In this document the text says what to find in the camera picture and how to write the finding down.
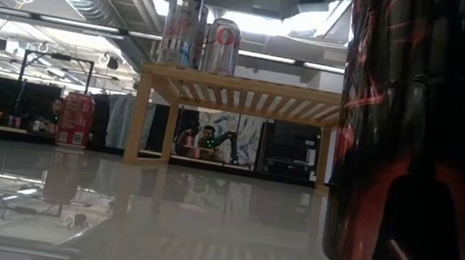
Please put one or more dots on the grey curtain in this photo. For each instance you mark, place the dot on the grey curtain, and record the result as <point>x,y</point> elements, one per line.
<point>124,119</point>

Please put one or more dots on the marble print panel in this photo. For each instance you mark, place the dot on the marble print panel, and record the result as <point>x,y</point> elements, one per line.
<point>250,134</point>

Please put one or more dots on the black background rig frame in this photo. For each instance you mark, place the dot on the black background rig frame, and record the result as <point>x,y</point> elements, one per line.
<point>58,56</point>

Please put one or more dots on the black cabinet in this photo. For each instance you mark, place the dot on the black cabinet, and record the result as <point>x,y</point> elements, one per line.
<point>289,147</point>

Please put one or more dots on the red Star Wars Coca-Cola can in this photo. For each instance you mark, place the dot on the red Star Wars Coca-Cola can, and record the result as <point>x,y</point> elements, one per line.
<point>413,173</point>

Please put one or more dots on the black metal table frame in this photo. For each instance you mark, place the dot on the black metal table frame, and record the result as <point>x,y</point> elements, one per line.
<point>8,136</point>

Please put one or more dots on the silver Diet Coke can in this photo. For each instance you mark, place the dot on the silver Diet Coke can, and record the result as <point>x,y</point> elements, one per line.
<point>222,46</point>

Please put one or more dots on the wooden slatted shelf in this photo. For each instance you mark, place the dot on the wooden slatted shelf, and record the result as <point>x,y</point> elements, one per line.
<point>243,85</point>

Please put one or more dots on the person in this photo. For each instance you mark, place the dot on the person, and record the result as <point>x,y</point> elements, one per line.
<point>187,138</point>
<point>54,113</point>
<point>208,138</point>

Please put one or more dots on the black background robot arm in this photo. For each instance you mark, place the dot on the black background robot arm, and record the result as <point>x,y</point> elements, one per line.
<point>226,140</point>

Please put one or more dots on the tall white Celsius can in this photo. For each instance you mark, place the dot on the tall white Celsius can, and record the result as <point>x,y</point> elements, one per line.
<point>181,22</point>

